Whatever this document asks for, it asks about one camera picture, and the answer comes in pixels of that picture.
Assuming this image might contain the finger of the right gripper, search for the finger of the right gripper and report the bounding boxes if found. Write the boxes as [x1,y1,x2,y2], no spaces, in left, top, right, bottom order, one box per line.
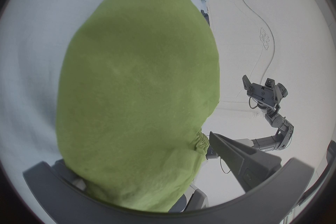
[273,84,283,106]
[242,75,253,93]

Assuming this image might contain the dark blue T-shirt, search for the dark blue T-shirt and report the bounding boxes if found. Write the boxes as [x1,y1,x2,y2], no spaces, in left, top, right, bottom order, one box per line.
[201,9,211,28]

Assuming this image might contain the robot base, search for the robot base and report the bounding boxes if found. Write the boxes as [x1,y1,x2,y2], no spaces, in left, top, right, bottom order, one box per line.
[169,183,210,214]

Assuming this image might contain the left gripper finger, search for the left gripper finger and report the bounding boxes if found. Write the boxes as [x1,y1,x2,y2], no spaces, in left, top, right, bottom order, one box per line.
[209,132,283,194]

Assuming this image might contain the green shorts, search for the green shorts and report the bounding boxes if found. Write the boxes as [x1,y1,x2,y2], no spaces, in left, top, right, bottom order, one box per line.
[56,0,220,213]

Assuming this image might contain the bed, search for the bed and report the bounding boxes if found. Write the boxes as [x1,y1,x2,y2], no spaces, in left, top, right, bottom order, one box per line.
[1,0,276,173]

